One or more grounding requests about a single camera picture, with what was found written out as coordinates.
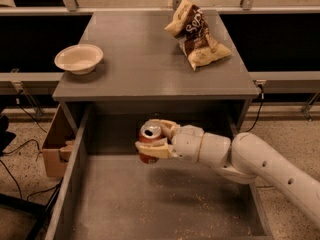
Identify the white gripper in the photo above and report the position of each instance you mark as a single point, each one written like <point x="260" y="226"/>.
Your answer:
<point x="186" y="141"/>

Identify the open grey top drawer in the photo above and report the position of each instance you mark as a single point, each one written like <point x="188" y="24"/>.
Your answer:
<point x="107" y="196"/>

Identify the white paper bowl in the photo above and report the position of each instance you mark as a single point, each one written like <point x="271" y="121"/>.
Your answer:
<point x="79" y="59"/>

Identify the grey cabinet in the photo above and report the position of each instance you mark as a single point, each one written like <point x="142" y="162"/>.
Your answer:
<point x="143" y="63"/>

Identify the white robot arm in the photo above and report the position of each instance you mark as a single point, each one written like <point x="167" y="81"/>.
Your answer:
<point x="241" y="159"/>

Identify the red coke can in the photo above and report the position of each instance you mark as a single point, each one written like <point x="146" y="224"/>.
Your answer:
<point x="148" y="133"/>

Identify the brown chip bag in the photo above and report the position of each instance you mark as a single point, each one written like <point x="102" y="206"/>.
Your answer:
<point x="189" y="26"/>

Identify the cardboard box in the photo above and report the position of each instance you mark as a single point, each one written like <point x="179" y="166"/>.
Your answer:
<point x="58" y="145"/>

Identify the black stand base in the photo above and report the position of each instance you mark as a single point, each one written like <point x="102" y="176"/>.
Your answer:
<point x="23" y="175"/>

